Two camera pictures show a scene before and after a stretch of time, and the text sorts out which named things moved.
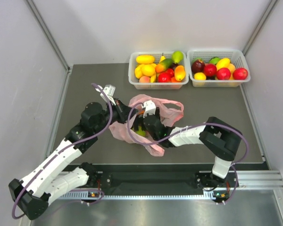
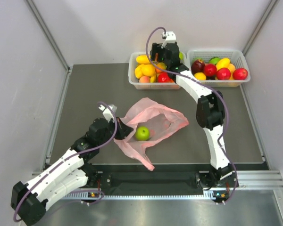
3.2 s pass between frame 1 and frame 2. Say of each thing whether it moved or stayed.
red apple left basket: stayed
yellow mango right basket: stayed
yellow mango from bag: stayed
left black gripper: moved
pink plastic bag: moved
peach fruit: stayed
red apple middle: stayed
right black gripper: moved
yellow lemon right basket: stayed
